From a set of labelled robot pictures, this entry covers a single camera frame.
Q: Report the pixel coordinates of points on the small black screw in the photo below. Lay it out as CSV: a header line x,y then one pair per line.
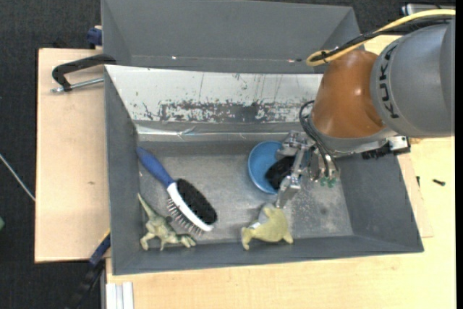
x,y
439,182

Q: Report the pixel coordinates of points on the green toy dinosaur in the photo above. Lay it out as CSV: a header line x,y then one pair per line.
x,y
161,228

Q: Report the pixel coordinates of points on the yellow-green toy animal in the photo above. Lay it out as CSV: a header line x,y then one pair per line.
x,y
273,228

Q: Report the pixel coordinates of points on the pale grey metal gripper finger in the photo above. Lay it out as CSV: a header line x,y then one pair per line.
x,y
284,195

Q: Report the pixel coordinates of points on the black rounded object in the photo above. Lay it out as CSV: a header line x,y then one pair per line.
x,y
278,170

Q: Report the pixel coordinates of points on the blue and white hairbrush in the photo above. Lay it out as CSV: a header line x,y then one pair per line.
x,y
191,202

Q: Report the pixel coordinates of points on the blue bowl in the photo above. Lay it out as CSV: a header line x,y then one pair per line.
x,y
258,164

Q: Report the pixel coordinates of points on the grey metal bin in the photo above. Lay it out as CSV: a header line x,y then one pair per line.
x,y
231,32

